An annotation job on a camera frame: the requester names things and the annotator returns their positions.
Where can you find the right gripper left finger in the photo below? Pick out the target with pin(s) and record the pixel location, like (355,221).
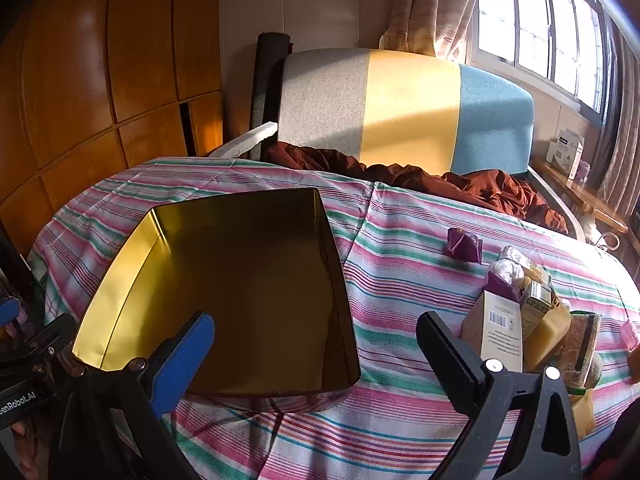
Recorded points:
(170,370)

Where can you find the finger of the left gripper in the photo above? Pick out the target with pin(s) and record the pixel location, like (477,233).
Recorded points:
(10,309)

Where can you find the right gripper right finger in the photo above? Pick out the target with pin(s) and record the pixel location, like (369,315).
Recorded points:
(464,376)

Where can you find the white barcode carton box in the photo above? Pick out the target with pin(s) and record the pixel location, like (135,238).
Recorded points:
(493,328)

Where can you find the yellow sponge block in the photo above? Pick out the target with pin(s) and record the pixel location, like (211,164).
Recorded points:
(583,412)
(546,335)

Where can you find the purple snack packet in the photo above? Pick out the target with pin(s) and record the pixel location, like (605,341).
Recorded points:
(464,246)
(502,286)

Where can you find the small green white box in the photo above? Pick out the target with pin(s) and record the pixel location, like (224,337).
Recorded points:
(532,312)

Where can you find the long wafer biscuit pack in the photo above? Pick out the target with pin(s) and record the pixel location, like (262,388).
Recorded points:
(577,348)

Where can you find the clear plastic bag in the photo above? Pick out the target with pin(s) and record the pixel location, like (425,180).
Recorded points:
(507,270)

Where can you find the cream blue sock roll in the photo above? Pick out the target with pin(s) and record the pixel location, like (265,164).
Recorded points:
(594,373)

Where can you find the green yellow noodle pack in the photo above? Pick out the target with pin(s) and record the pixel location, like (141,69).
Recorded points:
(515,255)

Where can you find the gold metal tin box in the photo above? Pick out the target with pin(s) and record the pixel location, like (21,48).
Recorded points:
(263,265)

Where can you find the striped pink green bedsheet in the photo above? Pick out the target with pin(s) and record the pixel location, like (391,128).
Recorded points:
(397,423)

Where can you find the rust brown blanket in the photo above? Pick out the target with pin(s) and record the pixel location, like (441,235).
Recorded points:
(492,189)

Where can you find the wooden bedside table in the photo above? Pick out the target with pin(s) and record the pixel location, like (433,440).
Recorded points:
(583,200)

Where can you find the white carton on table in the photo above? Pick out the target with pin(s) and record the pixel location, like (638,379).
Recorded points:
(565,152)

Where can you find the beige curtain right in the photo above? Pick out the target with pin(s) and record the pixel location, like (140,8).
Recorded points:
(615,169)

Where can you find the beige curtain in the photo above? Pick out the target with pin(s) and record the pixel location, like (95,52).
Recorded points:
(615,169)
(435,28)

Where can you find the wooden wardrobe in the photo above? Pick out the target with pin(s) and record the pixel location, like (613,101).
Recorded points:
(93,87)

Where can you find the tricolour foam headboard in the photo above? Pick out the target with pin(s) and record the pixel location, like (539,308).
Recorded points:
(389,107)

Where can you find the beige curtain left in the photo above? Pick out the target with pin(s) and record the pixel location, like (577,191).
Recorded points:
(435,28)

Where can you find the white bed rail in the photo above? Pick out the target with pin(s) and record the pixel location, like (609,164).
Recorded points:
(245,142)

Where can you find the window with metal frame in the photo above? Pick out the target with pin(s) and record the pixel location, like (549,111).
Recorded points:
(554,46)

